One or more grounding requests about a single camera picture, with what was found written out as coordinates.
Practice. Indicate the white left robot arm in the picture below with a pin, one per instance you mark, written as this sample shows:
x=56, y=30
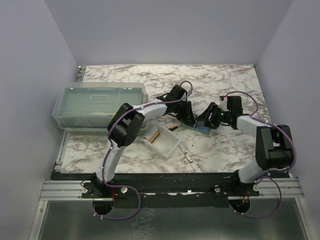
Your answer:
x=123, y=129

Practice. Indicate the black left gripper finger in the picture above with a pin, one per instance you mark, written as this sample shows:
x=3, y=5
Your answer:
x=177, y=113
x=188, y=118

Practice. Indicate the yellow black utility knife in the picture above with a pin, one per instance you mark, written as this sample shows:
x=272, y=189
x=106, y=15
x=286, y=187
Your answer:
x=173, y=128

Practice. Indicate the small metal cylinder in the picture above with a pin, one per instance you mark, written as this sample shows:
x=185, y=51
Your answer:
x=188, y=157

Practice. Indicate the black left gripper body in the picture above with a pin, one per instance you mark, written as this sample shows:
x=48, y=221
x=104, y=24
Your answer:
x=181, y=104

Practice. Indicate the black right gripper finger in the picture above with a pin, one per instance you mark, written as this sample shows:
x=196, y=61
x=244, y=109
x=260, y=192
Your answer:
x=207, y=115
x=213, y=123

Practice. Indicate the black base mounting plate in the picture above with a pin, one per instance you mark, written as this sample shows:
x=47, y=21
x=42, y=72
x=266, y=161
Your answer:
x=160, y=190

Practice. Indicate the clear plastic storage box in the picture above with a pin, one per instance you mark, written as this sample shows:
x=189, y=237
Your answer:
x=88, y=106

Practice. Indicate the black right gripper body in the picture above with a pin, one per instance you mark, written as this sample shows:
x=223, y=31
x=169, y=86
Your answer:
x=223, y=116

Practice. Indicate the aluminium extrusion rail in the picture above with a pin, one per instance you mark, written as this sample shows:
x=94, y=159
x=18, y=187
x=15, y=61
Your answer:
x=56, y=190

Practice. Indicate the clear small plastic tray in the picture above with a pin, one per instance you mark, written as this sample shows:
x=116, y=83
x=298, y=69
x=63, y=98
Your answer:
x=165, y=144

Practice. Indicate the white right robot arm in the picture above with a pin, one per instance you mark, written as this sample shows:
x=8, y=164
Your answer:
x=274, y=150

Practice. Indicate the gold card in tray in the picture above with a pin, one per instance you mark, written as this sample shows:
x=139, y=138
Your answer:
x=154, y=136

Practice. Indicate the green leather card holder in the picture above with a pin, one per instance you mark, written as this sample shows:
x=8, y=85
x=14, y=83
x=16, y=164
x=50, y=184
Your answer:
x=198, y=126

